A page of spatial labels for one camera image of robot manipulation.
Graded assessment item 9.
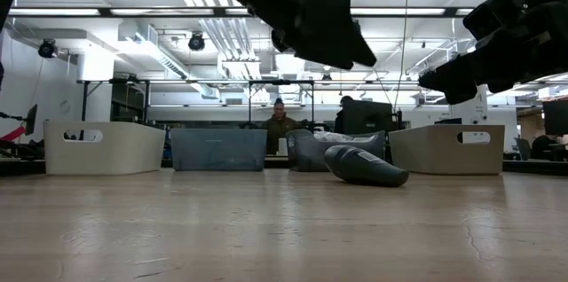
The red object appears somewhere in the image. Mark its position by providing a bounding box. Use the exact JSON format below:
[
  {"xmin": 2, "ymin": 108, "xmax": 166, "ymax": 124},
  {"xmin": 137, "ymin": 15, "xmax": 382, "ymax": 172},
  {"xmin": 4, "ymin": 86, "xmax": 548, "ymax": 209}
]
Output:
[{"xmin": 0, "ymin": 125, "xmax": 27, "ymax": 142}]

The black ceiling spotlight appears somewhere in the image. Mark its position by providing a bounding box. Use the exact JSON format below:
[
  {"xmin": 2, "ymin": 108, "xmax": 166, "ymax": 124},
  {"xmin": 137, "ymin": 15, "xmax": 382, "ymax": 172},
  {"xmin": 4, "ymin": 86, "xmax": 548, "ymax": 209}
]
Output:
[
  {"xmin": 187, "ymin": 32, "xmax": 207, "ymax": 52},
  {"xmin": 37, "ymin": 38, "xmax": 59, "ymax": 59}
]

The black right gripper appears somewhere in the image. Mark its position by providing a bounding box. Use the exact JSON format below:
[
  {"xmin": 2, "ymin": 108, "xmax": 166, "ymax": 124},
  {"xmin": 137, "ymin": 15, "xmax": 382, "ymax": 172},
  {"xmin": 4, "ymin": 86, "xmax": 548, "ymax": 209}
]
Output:
[{"xmin": 417, "ymin": 0, "xmax": 568, "ymax": 106}]

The black background table frame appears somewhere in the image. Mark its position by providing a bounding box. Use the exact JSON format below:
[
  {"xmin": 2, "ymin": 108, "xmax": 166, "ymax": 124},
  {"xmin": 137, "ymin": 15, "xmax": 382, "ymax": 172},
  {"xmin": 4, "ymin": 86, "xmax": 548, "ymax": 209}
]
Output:
[{"xmin": 77, "ymin": 78, "xmax": 317, "ymax": 124}]

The smoked transparent tilted bin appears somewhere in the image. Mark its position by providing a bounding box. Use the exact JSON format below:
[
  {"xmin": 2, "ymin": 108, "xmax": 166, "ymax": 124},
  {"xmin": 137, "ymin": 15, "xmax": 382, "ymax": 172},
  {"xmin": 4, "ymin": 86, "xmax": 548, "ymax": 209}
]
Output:
[{"xmin": 286, "ymin": 129, "xmax": 386, "ymax": 173}]

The black overhead light beam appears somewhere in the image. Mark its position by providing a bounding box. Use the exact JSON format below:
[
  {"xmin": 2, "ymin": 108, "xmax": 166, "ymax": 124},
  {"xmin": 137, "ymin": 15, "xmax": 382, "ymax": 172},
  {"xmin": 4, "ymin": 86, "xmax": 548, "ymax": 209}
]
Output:
[{"xmin": 8, "ymin": 5, "xmax": 476, "ymax": 19}]

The smoked transparent rectangular bin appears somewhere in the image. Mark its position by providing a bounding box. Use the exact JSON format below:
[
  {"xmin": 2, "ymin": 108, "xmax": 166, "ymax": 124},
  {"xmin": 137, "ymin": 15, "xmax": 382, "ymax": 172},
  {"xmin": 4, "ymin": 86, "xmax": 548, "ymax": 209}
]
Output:
[{"xmin": 170, "ymin": 128, "xmax": 268, "ymax": 172}]

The white plastic bin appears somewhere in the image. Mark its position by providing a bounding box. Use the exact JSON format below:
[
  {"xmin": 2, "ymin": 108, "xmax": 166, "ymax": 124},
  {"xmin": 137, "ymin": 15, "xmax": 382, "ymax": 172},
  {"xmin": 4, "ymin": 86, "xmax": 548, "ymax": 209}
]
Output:
[{"xmin": 43, "ymin": 121, "xmax": 167, "ymax": 176}]

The light grey plastic bin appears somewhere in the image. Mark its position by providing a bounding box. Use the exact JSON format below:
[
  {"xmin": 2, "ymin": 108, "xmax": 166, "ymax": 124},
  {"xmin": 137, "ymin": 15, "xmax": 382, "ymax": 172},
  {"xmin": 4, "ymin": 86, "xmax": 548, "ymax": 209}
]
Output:
[{"xmin": 388, "ymin": 124, "xmax": 506, "ymax": 176}]

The person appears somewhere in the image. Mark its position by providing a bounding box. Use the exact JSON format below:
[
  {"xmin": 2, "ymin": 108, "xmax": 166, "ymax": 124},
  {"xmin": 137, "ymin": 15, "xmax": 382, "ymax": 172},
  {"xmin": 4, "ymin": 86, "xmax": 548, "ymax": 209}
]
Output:
[
  {"xmin": 335, "ymin": 94, "xmax": 356, "ymax": 135},
  {"xmin": 264, "ymin": 98, "xmax": 303, "ymax": 155},
  {"xmin": 530, "ymin": 134, "xmax": 556, "ymax": 161}
]

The black monitor on arm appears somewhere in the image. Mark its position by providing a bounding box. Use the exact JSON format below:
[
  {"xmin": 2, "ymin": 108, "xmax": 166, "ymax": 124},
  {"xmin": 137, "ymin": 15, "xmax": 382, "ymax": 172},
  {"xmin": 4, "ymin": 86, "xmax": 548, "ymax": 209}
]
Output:
[{"xmin": 24, "ymin": 104, "xmax": 39, "ymax": 137}]

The white pillar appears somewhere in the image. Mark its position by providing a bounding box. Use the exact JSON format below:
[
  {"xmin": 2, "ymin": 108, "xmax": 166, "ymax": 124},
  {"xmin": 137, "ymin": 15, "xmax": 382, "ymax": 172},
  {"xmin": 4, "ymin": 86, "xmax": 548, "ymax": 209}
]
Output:
[{"xmin": 447, "ymin": 90, "xmax": 489, "ymax": 126}]

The black computer monitor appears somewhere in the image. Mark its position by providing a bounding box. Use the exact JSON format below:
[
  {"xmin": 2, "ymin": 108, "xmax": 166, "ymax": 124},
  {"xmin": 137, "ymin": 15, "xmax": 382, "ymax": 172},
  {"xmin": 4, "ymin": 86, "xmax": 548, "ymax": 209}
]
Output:
[
  {"xmin": 542, "ymin": 98, "xmax": 568, "ymax": 137},
  {"xmin": 340, "ymin": 100, "xmax": 395, "ymax": 136}
]

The black metal table frame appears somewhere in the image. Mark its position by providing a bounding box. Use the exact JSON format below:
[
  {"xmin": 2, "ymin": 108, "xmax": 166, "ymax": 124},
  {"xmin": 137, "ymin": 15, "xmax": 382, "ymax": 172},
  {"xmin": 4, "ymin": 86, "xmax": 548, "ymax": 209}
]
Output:
[{"xmin": 0, "ymin": 156, "xmax": 568, "ymax": 176}]

